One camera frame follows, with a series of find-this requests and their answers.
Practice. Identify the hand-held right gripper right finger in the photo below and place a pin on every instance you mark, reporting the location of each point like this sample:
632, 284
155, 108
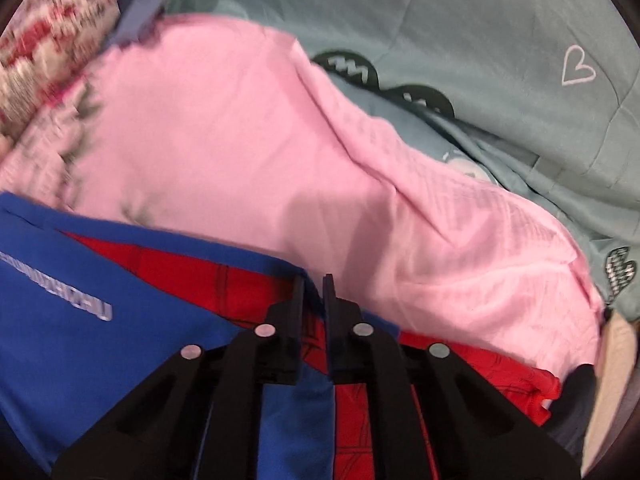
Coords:
329, 310

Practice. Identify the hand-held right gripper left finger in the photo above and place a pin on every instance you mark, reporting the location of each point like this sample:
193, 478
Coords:
298, 310

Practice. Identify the blue fleece garment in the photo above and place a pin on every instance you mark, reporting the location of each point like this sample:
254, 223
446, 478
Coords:
75, 360

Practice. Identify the pink floral blanket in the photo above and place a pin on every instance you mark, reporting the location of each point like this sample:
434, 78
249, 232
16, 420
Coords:
225, 135

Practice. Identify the navy folded garment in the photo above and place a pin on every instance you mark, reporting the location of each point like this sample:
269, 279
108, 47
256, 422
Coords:
575, 400

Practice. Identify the cream fabric piece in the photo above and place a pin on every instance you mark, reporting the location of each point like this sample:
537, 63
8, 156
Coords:
612, 375

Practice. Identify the teal heart-print quilt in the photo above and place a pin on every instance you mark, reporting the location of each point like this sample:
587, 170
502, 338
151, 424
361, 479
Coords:
475, 30

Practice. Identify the red floral pillow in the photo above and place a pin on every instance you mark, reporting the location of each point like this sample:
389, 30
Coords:
45, 50

